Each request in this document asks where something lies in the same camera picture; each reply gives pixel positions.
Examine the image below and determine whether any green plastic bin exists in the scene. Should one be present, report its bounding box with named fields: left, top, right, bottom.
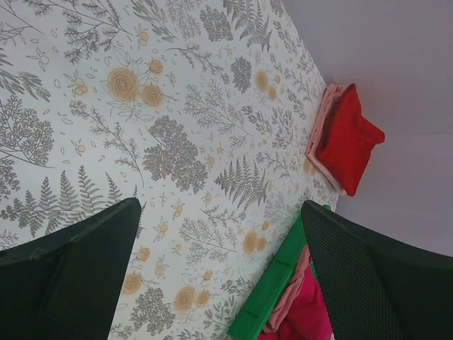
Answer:
left=228, top=201, right=316, bottom=339

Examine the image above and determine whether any magenta t-shirt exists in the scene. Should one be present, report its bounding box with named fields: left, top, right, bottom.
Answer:
left=258, top=267, right=333, bottom=339

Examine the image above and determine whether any folded red t-shirt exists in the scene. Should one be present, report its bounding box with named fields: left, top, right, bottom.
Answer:
left=315, top=83, right=385, bottom=196

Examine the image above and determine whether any folded pink t-shirt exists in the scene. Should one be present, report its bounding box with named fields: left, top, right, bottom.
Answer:
left=305, top=84, right=347, bottom=196

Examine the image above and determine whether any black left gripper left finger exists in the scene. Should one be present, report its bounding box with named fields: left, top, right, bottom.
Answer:
left=1, top=198, right=142, bottom=339

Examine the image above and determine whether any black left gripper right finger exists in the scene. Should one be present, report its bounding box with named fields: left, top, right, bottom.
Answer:
left=301, top=200, right=452, bottom=339

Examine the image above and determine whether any floral patterned tablecloth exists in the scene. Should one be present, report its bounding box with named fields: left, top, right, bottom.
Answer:
left=1, top=1, right=338, bottom=339

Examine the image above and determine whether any dusty pink crumpled t-shirt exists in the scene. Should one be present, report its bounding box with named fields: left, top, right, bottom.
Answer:
left=263, top=245, right=312, bottom=333

